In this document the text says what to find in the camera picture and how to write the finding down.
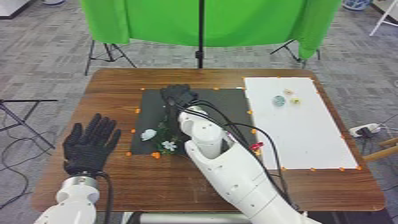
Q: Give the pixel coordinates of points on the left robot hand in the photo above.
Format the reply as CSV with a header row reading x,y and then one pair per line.
x,y
90,146

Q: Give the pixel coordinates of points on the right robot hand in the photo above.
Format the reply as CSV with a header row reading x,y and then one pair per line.
x,y
179,94

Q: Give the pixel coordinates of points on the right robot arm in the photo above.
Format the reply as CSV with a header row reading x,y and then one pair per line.
x,y
237,173

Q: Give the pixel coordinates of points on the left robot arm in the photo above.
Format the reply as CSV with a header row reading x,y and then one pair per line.
x,y
74,200

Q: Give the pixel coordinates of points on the dark mat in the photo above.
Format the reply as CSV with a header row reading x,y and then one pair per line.
x,y
225,106

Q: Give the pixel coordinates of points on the green sprig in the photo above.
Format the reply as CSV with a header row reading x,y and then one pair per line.
x,y
168,128

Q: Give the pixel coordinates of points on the white flower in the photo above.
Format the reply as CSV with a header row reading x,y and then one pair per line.
x,y
170,145
148,134

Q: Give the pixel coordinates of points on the black stand pole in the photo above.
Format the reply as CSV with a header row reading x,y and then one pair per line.
x,y
202,50

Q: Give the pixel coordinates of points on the black folding stand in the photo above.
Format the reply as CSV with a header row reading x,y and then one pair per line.
x,y
24,116

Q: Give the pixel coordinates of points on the black tripod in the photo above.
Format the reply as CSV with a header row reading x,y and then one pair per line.
x,y
294,53
109,55

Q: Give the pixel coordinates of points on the blue flower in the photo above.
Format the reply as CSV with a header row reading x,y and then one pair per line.
x,y
280,100

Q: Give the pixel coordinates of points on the pink flower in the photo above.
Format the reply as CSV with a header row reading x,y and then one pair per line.
x,y
289,91

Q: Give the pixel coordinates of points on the yellow flower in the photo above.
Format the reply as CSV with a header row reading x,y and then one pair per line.
x,y
296,100

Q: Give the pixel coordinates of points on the white sheet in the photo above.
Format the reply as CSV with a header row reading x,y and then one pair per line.
x,y
303,133

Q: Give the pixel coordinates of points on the pale grey bar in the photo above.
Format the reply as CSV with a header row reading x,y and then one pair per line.
x,y
189,218

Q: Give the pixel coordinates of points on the white power strip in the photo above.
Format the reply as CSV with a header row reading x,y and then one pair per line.
x,y
365,130

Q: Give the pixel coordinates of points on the wooden chair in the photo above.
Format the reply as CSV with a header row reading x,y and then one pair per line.
x,y
383,151

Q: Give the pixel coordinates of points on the blue and white vase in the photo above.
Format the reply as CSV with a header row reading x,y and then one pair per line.
x,y
358,4

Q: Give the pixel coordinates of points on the white stand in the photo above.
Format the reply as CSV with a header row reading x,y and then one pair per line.
x,y
385,18

